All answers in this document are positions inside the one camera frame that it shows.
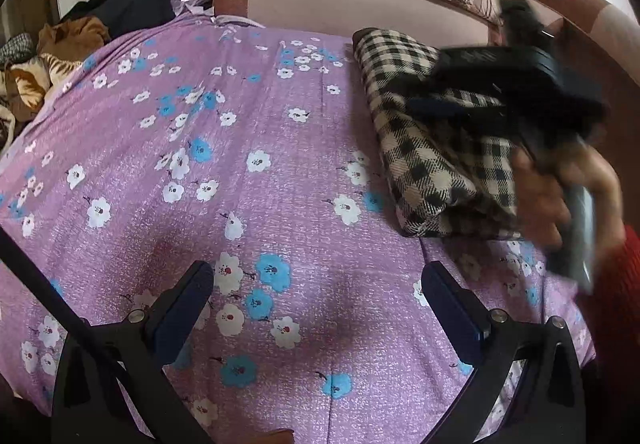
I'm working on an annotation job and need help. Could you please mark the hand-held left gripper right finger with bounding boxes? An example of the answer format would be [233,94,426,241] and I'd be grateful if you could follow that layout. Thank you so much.
[421,261,586,444]

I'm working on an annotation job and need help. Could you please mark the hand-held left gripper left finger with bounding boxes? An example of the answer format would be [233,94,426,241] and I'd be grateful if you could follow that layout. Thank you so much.
[50,260,216,444]

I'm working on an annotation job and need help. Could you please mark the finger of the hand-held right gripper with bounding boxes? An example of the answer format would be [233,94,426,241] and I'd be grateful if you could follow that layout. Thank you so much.
[402,95,512,125]
[434,47,507,95]

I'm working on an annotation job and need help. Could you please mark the black and white checked coat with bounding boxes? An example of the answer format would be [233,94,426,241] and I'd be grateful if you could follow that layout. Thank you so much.
[352,27,526,240]

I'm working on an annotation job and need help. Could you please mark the person's right hand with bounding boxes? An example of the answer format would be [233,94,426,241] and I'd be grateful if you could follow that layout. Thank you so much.
[510,139,623,250]

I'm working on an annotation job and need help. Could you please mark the pink padded headboard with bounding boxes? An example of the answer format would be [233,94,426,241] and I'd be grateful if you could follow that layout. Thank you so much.
[212,0,640,90]

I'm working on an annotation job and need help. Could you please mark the purple floral bedsheet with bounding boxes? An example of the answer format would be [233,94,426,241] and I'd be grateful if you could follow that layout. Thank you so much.
[0,17,598,444]

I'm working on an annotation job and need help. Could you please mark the brown patterned cloth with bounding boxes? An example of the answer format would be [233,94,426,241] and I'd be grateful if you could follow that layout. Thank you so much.
[0,52,83,145]

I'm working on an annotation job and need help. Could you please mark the grey checked cloth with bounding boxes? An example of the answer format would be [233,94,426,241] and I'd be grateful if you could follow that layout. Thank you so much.
[0,34,38,68]

